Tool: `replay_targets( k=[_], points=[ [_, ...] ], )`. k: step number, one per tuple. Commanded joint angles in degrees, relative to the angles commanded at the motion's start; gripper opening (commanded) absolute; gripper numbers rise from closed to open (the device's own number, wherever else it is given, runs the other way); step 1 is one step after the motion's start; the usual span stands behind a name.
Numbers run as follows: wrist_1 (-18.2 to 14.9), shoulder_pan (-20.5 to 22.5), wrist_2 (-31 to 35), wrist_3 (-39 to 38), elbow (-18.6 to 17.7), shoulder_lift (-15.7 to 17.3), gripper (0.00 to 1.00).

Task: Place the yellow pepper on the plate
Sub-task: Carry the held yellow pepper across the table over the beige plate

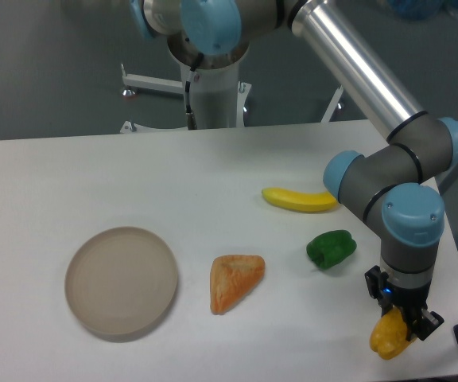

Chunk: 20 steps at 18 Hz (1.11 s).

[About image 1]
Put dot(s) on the yellow toy pepper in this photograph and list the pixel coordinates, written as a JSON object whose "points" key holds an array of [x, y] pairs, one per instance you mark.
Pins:
{"points": [[388, 338]]}

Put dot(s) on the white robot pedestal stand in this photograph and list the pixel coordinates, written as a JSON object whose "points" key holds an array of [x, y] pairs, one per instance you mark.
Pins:
{"points": [[212, 98]]}

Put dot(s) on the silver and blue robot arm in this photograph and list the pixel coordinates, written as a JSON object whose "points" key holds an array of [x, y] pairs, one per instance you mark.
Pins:
{"points": [[386, 190]]}

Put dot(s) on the orange triangular toy bread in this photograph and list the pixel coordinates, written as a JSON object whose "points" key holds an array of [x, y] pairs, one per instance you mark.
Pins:
{"points": [[232, 278]]}

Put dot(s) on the beige round plate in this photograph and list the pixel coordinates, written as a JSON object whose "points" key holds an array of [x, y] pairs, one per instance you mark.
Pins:
{"points": [[121, 283]]}

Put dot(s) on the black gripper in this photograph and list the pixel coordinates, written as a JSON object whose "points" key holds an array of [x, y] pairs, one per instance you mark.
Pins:
{"points": [[408, 292]]}

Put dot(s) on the green toy pepper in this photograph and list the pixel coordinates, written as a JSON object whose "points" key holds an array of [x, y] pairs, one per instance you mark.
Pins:
{"points": [[330, 248]]}

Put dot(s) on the yellow toy banana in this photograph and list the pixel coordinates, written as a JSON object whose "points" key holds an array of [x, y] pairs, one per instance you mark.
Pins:
{"points": [[299, 202]]}

